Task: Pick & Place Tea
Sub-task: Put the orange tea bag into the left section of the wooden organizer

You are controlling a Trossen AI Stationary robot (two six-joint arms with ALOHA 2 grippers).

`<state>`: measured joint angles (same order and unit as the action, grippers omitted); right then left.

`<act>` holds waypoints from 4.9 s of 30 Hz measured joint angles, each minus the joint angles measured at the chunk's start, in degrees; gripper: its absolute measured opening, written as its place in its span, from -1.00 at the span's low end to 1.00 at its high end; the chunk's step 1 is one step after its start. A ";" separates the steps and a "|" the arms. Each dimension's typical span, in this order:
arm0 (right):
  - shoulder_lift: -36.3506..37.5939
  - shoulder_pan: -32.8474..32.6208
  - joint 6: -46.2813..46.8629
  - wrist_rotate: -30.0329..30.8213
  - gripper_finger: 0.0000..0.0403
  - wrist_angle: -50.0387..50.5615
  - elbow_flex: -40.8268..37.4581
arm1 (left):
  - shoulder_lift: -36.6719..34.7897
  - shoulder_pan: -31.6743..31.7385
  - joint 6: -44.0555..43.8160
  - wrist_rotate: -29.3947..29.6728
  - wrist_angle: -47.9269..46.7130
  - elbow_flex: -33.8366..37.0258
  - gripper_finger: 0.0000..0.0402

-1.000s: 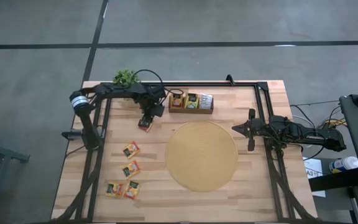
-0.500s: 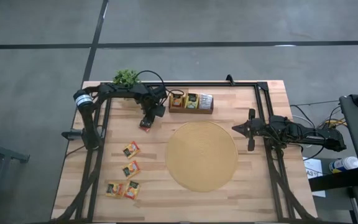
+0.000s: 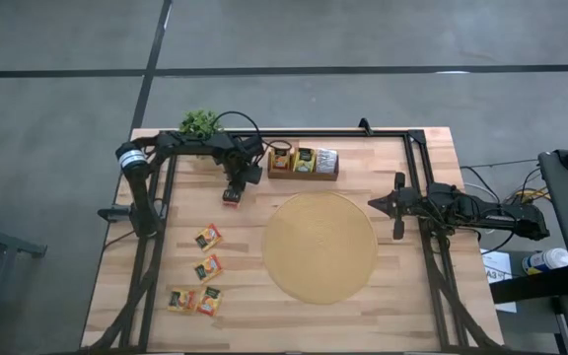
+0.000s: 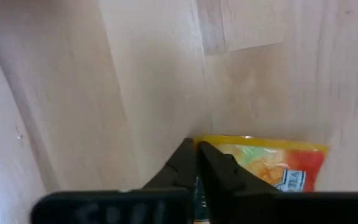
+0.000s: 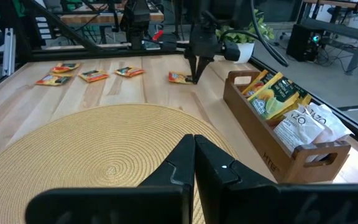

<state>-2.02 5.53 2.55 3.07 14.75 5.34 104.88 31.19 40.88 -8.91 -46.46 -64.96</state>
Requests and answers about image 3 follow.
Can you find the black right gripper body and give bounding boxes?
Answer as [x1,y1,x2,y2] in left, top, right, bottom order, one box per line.
[391,171,422,242]

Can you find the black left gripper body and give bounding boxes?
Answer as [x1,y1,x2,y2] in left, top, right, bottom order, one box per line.
[222,135,265,189]

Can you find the brown wooden tea box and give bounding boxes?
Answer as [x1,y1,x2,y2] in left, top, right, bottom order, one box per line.
[266,146,341,182]

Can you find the white orange tea packet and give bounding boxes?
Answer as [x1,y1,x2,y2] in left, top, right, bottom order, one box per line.
[315,148,339,175]

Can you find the green yellow tea packet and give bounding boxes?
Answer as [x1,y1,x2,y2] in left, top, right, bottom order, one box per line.
[292,147,318,175]

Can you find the round woven straw placemat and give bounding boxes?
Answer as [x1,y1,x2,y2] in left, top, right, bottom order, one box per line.
[261,190,380,306]

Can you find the green plant white pot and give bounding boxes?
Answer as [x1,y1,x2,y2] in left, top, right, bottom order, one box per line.
[178,108,224,139]

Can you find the white paper sheet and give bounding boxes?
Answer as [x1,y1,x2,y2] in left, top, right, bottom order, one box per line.
[479,248,518,315]

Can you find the white blue bottle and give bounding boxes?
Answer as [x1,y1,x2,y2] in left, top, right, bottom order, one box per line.
[521,248,568,276]

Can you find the grey metal stand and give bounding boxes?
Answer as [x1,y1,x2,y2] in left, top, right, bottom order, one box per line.
[0,196,48,355]

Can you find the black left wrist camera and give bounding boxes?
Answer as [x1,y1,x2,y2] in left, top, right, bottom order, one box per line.
[243,165,264,186]

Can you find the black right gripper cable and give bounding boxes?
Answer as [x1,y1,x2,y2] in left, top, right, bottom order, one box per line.
[419,194,517,255]

